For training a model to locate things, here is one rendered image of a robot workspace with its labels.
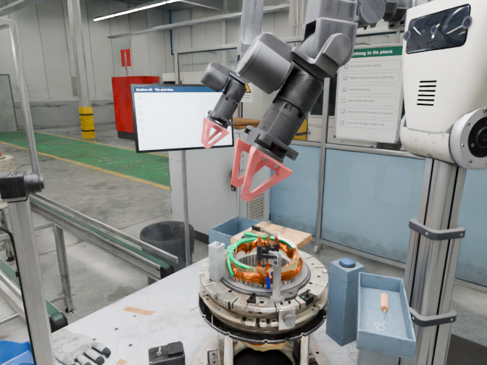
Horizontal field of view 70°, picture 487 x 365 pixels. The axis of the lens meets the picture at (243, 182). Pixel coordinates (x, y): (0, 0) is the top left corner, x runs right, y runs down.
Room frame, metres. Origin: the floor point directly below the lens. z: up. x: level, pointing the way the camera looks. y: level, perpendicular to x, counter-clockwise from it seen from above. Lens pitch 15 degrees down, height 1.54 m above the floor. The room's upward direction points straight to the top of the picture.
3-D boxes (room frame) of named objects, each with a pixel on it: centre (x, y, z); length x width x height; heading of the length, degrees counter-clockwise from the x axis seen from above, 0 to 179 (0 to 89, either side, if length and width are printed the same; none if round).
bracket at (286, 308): (0.65, -0.09, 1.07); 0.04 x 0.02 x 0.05; 104
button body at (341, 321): (0.95, -0.31, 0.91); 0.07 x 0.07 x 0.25; 30
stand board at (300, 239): (1.09, -0.09, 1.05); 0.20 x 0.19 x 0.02; 53
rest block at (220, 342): (0.79, 0.07, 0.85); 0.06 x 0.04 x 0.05; 8
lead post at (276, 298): (0.67, -0.07, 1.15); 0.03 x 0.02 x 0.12; 48
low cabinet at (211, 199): (3.54, 0.26, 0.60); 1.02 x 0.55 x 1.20; 50
